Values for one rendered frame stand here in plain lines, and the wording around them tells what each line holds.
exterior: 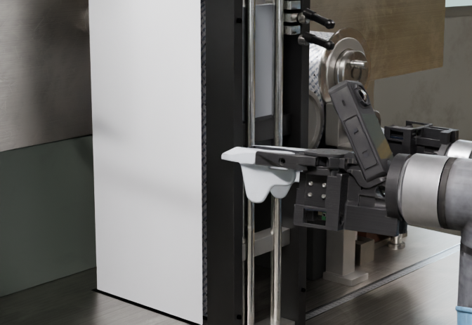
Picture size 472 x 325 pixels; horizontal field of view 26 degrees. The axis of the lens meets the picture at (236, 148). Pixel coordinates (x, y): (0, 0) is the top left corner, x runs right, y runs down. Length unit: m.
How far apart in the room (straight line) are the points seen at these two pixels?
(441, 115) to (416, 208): 3.78
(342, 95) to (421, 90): 3.61
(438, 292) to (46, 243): 0.66
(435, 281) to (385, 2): 0.86
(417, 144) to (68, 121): 0.58
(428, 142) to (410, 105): 2.96
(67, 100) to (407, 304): 0.65
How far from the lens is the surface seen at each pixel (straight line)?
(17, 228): 1.71
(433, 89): 4.77
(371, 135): 1.09
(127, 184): 1.61
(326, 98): 1.69
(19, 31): 1.65
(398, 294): 1.71
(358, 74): 1.73
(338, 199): 1.09
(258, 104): 1.41
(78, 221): 1.79
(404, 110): 4.65
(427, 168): 1.06
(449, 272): 1.83
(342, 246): 1.73
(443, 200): 1.05
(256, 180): 1.13
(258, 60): 1.40
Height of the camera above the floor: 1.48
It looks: 12 degrees down
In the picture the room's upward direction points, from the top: straight up
